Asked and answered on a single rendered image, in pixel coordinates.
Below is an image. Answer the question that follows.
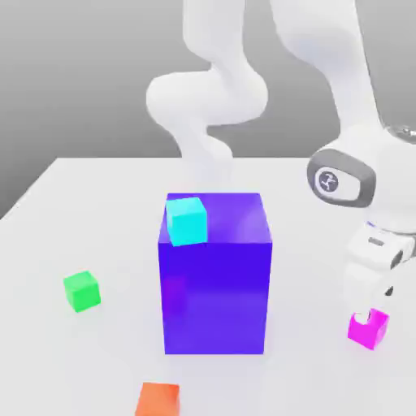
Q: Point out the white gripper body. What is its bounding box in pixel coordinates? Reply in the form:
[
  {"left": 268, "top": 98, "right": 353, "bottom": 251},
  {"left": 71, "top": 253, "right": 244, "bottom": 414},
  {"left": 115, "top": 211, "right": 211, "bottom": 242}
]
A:
[{"left": 343, "top": 260, "right": 397, "bottom": 315}]

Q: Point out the small magenta cube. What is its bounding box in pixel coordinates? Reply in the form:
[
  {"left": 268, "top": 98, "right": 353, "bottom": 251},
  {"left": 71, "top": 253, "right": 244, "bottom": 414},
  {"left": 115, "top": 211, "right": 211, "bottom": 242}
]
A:
[{"left": 346, "top": 307, "right": 390, "bottom": 351}]

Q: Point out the small cyan cube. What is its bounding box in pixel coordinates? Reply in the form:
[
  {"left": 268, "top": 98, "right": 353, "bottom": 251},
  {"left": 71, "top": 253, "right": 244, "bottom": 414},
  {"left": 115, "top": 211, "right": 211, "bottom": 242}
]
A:
[{"left": 165, "top": 197, "right": 209, "bottom": 247}]

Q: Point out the small orange cube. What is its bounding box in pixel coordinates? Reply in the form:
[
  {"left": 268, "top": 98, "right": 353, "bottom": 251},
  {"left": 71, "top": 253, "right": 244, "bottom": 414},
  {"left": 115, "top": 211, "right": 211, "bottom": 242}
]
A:
[{"left": 134, "top": 382, "right": 180, "bottom": 416}]

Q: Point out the small green cube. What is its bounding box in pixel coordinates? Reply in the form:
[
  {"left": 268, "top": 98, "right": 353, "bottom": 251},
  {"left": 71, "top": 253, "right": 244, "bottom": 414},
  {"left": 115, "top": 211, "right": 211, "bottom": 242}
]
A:
[{"left": 63, "top": 270, "right": 102, "bottom": 314}]

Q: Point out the large blue box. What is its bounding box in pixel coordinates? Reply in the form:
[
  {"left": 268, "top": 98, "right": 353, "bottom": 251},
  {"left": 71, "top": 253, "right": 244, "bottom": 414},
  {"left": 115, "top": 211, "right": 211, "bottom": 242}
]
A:
[{"left": 158, "top": 192, "right": 273, "bottom": 356}]

